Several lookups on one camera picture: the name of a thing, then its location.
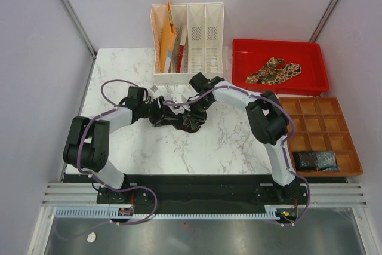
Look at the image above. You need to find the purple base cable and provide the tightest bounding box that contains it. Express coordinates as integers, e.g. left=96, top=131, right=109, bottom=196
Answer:
left=53, top=188, right=159, bottom=241

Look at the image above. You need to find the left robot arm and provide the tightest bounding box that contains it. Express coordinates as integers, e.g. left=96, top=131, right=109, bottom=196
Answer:
left=63, top=87, right=171, bottom=203

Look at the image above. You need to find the crumpled white paper ball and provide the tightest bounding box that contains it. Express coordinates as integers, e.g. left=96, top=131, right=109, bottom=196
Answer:
left=87, top=232, right=97, bottom=243

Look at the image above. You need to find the orange envelope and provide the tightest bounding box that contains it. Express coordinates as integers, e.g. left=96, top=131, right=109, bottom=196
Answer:
left=160, top=1, right=177, bottom=73

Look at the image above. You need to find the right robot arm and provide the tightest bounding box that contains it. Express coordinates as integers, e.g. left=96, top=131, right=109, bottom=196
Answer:
left=182, top=73, right=295, bottom=204

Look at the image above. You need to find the brown compartment tray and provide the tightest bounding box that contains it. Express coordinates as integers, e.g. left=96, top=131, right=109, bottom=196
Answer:
left=279, top=97, right=363, bottom=177

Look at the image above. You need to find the red plastic bin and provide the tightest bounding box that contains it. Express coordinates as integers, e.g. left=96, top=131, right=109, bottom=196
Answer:
left=232, top=39, right=330, bottom=96

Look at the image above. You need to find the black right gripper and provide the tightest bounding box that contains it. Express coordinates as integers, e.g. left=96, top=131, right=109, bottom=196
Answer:
left=183, top=97, right=213, bottom=130

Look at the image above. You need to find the floral cream patterned tie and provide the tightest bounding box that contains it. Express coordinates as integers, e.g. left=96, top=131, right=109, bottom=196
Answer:
left=245, top=57, right=301, bottom=85

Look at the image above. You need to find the grey folder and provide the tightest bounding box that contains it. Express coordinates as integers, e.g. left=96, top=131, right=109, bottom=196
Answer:
left=164, top=50, right=172, bottom=73

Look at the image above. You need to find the blue-grey rolled tie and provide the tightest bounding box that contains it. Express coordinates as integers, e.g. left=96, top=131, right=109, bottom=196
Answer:
left=316, top=151, right=341, bottom=172

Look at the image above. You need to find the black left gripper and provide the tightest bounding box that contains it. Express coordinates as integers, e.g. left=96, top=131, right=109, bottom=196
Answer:
left=138, top=96, right=178, bottom=128

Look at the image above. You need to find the red white booklet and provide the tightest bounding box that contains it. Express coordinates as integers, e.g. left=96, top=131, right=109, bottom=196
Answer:
left=175, top=25, right=188, bottom=73

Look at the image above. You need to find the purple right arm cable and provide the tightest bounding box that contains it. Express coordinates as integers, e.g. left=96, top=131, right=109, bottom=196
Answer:
left=162, top=87, right=313, bottom=223

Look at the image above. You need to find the white file organizer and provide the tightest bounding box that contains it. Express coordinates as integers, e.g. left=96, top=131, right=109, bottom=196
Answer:
left=150, top=2, right=224, bottom=85

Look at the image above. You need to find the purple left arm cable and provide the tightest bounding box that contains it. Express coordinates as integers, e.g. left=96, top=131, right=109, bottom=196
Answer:
left=76, top=79, right=138, bottom=192

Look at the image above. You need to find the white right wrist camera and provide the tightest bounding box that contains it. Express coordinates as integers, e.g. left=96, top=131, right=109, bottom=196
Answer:
left=170, top=94, right=186, bottom=115

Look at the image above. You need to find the white cable duct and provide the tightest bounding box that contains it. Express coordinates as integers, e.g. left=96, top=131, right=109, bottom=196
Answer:
left=54, top=206, right=289, bottom=220

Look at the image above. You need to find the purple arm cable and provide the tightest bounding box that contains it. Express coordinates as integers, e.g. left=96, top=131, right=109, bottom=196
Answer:
left=162, top=87, right=313, bottom=223
left=76, top=79, right=138, bottom=192

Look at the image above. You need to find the dark rolled tie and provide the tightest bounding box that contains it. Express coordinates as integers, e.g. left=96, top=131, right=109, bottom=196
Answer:
left=292, top=151, right=318, bottom=171

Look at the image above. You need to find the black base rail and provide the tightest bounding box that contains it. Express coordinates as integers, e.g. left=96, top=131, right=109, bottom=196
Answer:
left=97, top=174, right=307, bottom=213

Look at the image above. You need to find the dark red patterned tie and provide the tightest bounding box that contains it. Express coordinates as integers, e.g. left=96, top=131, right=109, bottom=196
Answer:
left=149, top=106, right=207, bottom=133

